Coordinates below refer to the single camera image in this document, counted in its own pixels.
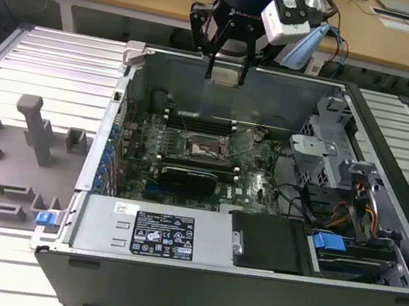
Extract metal disk bay cage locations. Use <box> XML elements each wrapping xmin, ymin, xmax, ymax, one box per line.
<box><xmin>284</xmin><ymin>92</ymin><xmax>390</xmax><ymax>198</ymax></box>

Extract grey case latch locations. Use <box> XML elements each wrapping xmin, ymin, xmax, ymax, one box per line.
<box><xmin>120</xmin><ymin>40</ymin><xmax>147</xmax><ymax>69</ymax></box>

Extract black wire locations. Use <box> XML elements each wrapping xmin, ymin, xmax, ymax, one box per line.
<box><xmin>264</xmin><ymin>145</ymin><xmax>331</xmax><ymax>224</ymax></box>

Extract green motherboard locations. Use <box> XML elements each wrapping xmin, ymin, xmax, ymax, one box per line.
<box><xmin>109</xmin><ymin>104</ymin><xmax>295</xmax><ymax>224</ymax></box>

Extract blue cable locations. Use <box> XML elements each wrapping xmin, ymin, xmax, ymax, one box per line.
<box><xmin>321</xmin><ymin>24</ymin><xmax>354</xmax><ymax>81</ymax></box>

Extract hard disk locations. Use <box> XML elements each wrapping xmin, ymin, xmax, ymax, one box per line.
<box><xmin>311</xmin><ymin>246</ymin><xmax>398</xmax><ymax>290</ymax></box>

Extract CPU socket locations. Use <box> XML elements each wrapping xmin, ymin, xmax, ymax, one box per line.
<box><xmin>182</xmin><ymin>130</ymin><xmax>232</xmax><ymax>163</ymax></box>

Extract grey power supply unit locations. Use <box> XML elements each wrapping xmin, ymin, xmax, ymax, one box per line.
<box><xmin>65</xmin><ymin>189</ymin><xmax>242</xmax><ymax>274</ymax></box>

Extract black plastic shroud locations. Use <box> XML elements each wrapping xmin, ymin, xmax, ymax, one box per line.
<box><xmin>223</xmin><ymin>208</ymin><xmax>321</xmax><ymax>280</ymax></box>

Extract black PC case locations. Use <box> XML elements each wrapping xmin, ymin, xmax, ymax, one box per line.
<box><xmin>19</xmin><ymin>29</ymin><xmax>409</xmax><ymax>306</ymax></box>

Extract orange yellow wire bundle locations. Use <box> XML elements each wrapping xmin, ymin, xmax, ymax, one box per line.
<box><xmin>327</xmin><ymin>177</ymin><xmax>387</xmax><ymax>238</ymax></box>

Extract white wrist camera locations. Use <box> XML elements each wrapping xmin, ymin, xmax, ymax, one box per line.
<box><xmin>256</xmin><ymin>0</ymin><xmax>317</xmax><ymax>50</ymax></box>

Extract metal locking lever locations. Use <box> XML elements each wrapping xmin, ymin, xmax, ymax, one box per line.
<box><xmin>175</xmin><ymin>112</ymin><xmax>192</xmax><ymax>135</ymax></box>
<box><xmin>226</xmin><ymin>143</ymin><xmax>256</xmax><ymax>164</ymax></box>

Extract grey parts rack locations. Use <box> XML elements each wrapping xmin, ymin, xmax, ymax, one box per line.
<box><xmin>0</xmin><ymin>89</ymin><xmax>99</xmax><ymax>245</ymax></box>

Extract metal socket cover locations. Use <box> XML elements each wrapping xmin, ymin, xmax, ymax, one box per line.
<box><xmin>221</xmin><ymin>126</ymin><xmax>267</xmax><ymax>164</ymax></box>

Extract silver CPU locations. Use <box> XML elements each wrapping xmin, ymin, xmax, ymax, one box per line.
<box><xmin>211</xmin><ymin>66</ymin><xmax>242</xmax><ymax>90</ymax></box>

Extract blue disk carrier handle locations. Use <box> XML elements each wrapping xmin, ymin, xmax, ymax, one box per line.
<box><xmin>311</xmin><ymin>230</ymin><xmax>349</xmax><ymax>260</ymax></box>

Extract blue case clip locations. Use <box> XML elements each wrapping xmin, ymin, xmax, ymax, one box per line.
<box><xmin>35</xmin><ymin>210</ymin><xmax>56</xmax><ymax>229</ymax></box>

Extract black graphics card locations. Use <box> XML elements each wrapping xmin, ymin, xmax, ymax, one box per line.
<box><xmin>157</xmin><ymin>163</ymin><xmax>220</xmax><ymax>198</ymax></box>

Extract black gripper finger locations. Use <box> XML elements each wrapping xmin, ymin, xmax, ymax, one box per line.
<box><xmin>180</xmin><ymin>0</ymin><xmax>234</xmax><ymax>84</ymax></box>
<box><xmin>238</xmin><ymin>30</ymin><xmax>259</xmax><ymax>89</ymax></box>

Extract small white box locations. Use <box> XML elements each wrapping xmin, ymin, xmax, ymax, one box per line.
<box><xmin>306</xmin><ymin>56</ymin><xmax>325</xmax><ymax>77</ymax></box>

